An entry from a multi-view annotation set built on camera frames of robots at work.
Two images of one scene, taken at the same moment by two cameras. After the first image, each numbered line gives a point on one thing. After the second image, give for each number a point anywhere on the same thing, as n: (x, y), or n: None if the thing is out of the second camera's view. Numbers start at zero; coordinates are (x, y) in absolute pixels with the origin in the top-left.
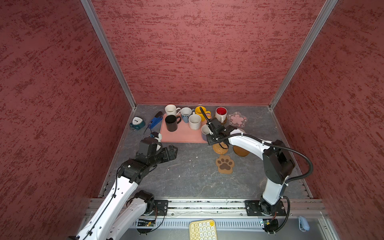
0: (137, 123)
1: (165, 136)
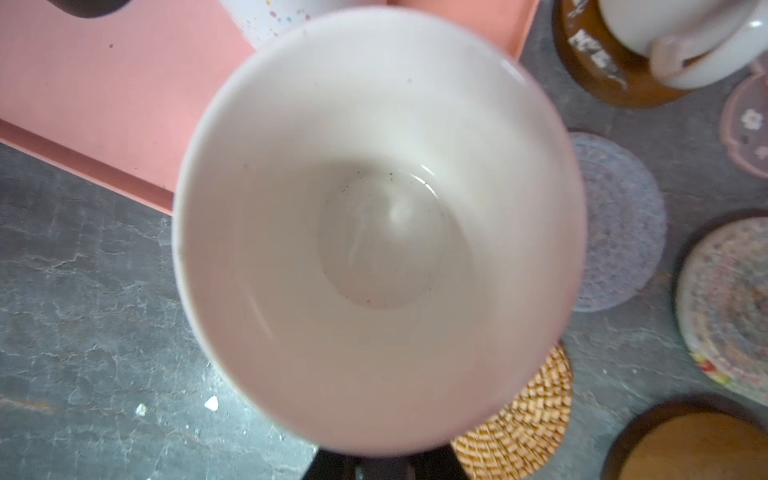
0: None
1: (120, 97)
